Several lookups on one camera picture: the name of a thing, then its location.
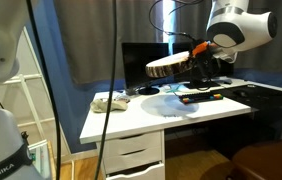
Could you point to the black monitor with round stand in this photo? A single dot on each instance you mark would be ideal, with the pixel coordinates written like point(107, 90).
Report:
point(141, 56)

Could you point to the small grey desk item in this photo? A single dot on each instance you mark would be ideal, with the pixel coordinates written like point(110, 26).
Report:
point(122, 98)

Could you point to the white drawer unit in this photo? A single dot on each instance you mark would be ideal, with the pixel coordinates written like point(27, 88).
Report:
point(131, 153)

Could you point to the white metal rack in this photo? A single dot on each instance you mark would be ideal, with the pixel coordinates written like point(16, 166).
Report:
point(24, 86)

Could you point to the round log slice pillow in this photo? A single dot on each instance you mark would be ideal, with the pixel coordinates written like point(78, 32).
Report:
point(167, 65)

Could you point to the black desk mat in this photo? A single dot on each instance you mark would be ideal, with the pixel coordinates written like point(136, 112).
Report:
point(261, 96)

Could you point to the orange gripper mount bracket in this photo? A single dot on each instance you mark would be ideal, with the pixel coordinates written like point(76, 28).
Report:
point(201, 47)

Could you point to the black keyboard with colourful keys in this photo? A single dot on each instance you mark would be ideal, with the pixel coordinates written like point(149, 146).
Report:
point(201, 98)

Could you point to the black monitor with flat stand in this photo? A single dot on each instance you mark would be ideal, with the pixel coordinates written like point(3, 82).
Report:
point(226, 68)

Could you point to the teal desk item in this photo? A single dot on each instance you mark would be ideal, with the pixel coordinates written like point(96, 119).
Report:
point(174, 88)

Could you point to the beige cap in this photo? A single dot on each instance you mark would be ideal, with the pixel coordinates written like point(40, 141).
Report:
point(109, 106)

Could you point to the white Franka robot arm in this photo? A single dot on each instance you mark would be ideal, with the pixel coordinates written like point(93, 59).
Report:
point(241, 30)

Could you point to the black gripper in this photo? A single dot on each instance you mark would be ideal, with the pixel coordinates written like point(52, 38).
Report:
point(207, 65)

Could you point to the white side desk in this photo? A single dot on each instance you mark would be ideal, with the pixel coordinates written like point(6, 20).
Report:
point(281, 88)

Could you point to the white and green box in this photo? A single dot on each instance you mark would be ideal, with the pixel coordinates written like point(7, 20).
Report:
point(41, 160)

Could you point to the black computer mouse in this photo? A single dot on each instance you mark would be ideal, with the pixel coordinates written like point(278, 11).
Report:
point(227, 81)

